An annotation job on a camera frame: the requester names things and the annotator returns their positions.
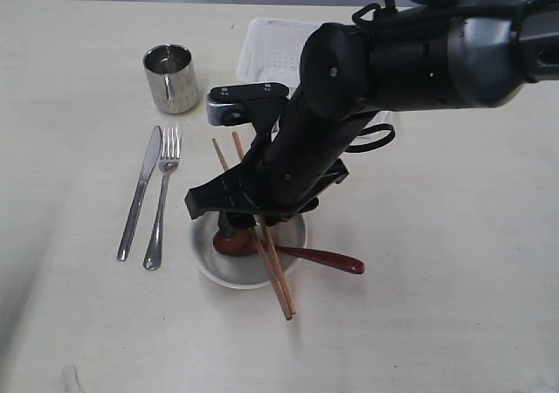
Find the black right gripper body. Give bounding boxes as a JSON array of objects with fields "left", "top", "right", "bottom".
[{"left": 184, "top": 159, "right": 349, "bottom": 229}]

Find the wooden chopstick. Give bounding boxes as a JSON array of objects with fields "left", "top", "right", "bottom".
[
  {"left": 210, "top": 137, "right": 293, "bottom": 322},
  {"left": 231, "top": 131, "right": 296, "bottom": 317}
]

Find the dark wooden spoon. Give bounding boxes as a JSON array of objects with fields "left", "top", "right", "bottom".
[{"left": 213, "top": 229, "right": 365, "bottom": 275}]

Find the white ceramic bowl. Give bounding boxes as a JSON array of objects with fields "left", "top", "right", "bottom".
[{"left": 190, "top": 212, "right": 307, "bottom": 290}]

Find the silver metal fork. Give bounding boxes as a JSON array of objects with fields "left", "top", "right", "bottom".
[{"left": 143, "top": 127, "right": 181, "bottom": 271}]

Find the silver metal knife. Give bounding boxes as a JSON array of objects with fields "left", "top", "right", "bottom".
[{"left": 116, "top": 126, "right": 162, "bottom": 261}]

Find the stainless steel mug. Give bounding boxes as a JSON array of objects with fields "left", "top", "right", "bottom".
[{"left": 142, "top": 44, "right": 199, "bottom": 114}]

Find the white perforated plastic basket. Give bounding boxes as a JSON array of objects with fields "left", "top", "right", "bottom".
[{"left": 235, "top": 17, "right": 405, "bottom": 143}]

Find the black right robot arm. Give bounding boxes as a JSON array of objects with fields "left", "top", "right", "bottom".
[{"left": 184, "top": 0, "right": 558, "bottom": 229}]

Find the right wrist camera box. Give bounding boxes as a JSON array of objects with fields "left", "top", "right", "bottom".
[{"left": 206, "top": 82, "right": 289, "bottom": 132}]

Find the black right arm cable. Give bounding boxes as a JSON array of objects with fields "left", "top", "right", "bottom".
[{"left": 347, "top": 0, "right": 464, "bottom": 154}]

